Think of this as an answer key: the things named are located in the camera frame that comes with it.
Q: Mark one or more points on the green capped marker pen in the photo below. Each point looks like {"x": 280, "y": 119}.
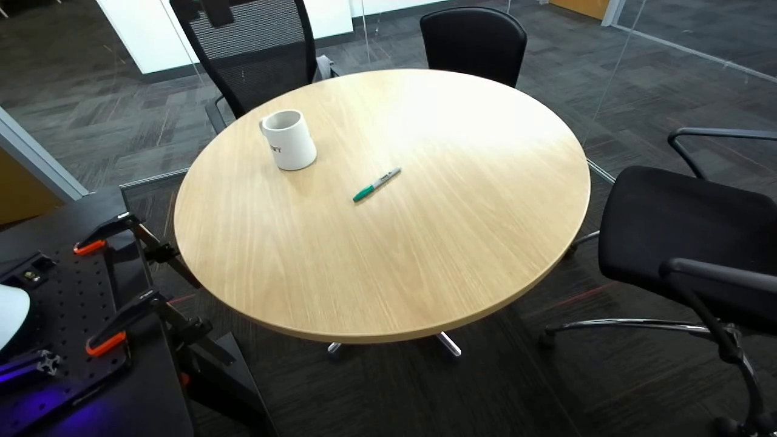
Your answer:
{"x": 376, "y": 184}

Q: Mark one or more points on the white ceramic mug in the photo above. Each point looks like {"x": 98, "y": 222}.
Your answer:
{"x": 290, "y": 142}

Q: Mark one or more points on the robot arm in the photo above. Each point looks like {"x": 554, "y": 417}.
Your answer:
{"x": 11, "y": 312}

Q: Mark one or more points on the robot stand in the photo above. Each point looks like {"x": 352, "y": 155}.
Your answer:
{"x": 91, "y": 340}

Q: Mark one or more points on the black office chair with armrests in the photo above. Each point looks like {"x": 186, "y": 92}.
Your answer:
{"x": 686, "y": 243}

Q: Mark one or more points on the black padded chair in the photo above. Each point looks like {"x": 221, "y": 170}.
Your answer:
{"x": 473, "y": 42}

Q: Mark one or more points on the black orange bar clamp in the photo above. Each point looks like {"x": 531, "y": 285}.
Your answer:
{"x": 152, "y": 315}
{"x": 130, "y": 233}

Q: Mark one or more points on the black mesh office chair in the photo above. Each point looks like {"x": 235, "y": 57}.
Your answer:
{"x": 252, "y": 51}

